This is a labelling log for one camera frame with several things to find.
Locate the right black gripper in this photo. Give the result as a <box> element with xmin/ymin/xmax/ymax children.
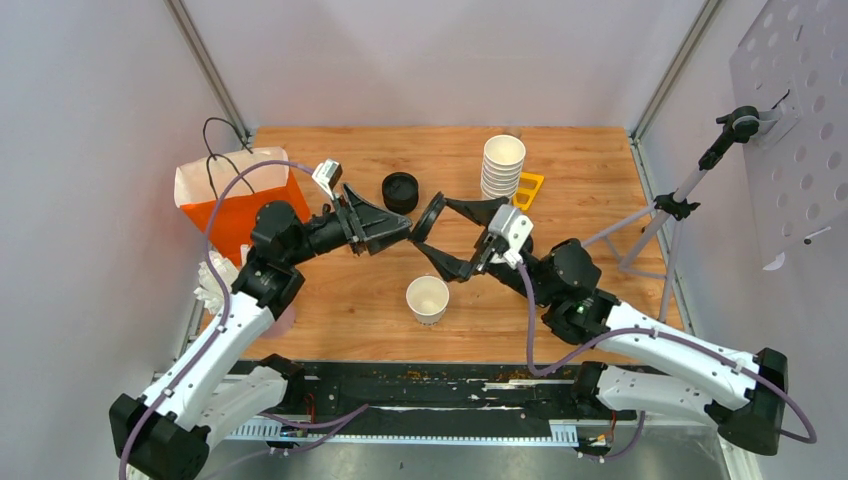
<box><xmin>415</xmin><ymin>198</ymin><xmax>554</xmax><ymax>309</ymax></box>

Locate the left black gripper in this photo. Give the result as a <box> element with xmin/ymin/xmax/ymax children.
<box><xmin>285</xmin><ymin>181</ymin><xmax>412</xmax><ymax>267</ymax></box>

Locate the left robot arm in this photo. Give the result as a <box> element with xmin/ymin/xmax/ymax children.
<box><xmin>109</xmin><ymin>185</ymin><xmax>412</xmax><ymax>479</ymax></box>

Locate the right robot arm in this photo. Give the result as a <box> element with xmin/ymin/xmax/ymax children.
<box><xmin>411</xmin><ymin>195</ymin><xmax>788</xmax><ymax>456</ymax></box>

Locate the orange paper takeout bag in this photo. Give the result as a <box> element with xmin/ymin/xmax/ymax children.
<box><xmin>173</xmin><ymin>146</ymin><xmax>311</xmax><ymax>266</ymax></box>

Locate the stack of black lids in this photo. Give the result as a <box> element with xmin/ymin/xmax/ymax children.
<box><xmin>381</xmin><ymin>172</ymin><xmax>419</xmax><ymax>215</ymax></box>

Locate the yellow plastic holder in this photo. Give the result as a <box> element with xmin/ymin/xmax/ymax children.
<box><xmin>512</xmin><ymin>172</ymin><xmax>545</xmax><ymax>212</ymax></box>

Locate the stack of white paper cups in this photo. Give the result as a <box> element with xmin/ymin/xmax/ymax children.
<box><xmin>480</xmin><ymin>134</ymin><xmax>526</xmax><ymax>199</ymax></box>

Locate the pink cup with packets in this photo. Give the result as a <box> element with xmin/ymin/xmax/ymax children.
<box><xmin>194</xmin><ymin>250</ymin><xmax>296</xmax><ymax>339</ymax></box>

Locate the grey tripod stand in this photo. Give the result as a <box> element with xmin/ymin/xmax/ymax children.
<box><xmin>582</xmin><ymin>105</ymin><xmax>772</xmax><ymax>322</ymax></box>

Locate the white perforated panel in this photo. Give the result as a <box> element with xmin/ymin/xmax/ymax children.
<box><xmin>729</xmin><ymin>0</ymin><xmax>847</xmax><ymax>270</ymax></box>

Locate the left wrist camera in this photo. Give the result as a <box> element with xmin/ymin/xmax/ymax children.
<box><xmin>311</xmin><ymin>158</ymin><xmax>343</xmax><ymax>200</ymax></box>

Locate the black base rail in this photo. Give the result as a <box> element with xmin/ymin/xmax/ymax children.
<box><xmin>152</xmin><ymin>358</ymin><xmax>704</xmax><ymax>445</ymax></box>

